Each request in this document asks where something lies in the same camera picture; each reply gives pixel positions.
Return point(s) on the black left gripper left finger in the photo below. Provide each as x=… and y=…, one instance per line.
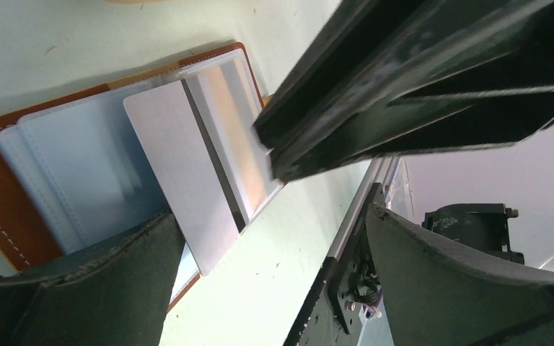
x=115, y=292

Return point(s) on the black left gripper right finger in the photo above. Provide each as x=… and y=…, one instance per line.
x=440, y=292

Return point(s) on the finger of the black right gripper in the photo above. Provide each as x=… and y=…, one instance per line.
x=369, y=50
x=497, y=98

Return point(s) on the brown leather card holder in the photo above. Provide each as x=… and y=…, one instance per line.
x=73, y=173

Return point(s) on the white card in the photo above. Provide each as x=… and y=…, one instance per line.
x=168, y=132

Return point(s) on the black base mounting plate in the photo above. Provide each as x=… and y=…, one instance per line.
x=330, y=314

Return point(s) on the orange plastic tray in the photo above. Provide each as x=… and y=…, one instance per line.
x=127, y=2

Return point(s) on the aluminium frame rail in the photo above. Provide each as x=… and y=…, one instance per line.
x=379, y=170

